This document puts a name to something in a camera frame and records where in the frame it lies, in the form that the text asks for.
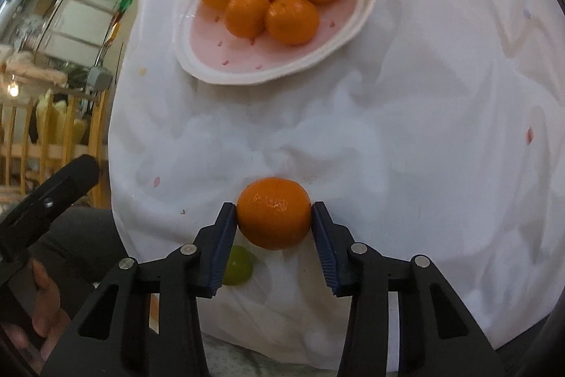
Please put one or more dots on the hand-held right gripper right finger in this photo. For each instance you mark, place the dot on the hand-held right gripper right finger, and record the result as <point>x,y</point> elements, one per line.
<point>327,255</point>

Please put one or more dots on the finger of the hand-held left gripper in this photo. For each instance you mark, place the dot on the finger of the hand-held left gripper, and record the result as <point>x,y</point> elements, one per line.
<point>57,194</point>

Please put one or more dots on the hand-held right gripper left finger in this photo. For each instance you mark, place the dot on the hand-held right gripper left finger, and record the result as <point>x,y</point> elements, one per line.
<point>218,255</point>

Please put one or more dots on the small tangerine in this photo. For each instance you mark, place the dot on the small tangerine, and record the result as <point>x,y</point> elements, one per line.
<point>273,209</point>
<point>291,20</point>
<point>247,16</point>

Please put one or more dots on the strawberry-print white plate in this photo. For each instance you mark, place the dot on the strawberry-print white plate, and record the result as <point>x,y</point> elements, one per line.
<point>229,55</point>

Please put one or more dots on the person's left hand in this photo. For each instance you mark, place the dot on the person's left hand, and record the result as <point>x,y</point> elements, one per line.
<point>48,306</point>

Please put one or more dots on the green grape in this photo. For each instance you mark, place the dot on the green grape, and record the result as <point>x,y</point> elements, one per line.
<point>241,270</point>

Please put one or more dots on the wooden chair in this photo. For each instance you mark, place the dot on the wooden chair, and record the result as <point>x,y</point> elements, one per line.
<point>66,152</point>

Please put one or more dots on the person's dark pants leg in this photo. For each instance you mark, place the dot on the person's dark pants leg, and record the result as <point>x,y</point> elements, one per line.
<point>88,236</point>

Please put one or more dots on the yellow cloth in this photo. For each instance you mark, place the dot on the yellow cloth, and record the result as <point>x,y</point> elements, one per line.
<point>55,116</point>

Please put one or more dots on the glowing lamp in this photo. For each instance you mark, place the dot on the glowing lamp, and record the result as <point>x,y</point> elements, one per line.
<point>13,88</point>

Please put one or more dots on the grey dustpan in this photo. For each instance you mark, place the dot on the grey dustpan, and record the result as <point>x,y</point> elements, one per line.
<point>99,79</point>

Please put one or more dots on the pink cloth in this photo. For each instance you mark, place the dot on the pink cloth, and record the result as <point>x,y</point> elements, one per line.
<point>35,72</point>

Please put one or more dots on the white cartoon-print blanket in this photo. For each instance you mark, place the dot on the white cartoon-print blanket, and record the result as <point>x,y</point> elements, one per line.
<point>397,116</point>

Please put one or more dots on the white cabinet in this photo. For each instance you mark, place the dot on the white cabinet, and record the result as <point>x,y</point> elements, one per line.
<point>75,19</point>

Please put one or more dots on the white washing machine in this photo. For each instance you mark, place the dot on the white washing machine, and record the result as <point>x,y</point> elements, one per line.
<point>9,4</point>

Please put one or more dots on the mop with green clip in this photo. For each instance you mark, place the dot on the mop with green clip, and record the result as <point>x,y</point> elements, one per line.
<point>126,2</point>

